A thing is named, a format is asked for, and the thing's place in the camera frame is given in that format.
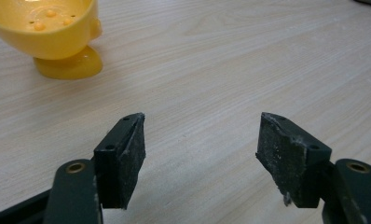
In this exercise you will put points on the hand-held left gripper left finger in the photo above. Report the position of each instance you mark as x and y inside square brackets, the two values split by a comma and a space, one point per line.
[120, 168]

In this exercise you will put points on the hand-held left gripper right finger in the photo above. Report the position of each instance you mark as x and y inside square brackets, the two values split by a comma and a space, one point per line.
[294, 161]

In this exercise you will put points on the yellow plastic bowl with foot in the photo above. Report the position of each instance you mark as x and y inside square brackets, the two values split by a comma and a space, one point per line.
[47, 34]

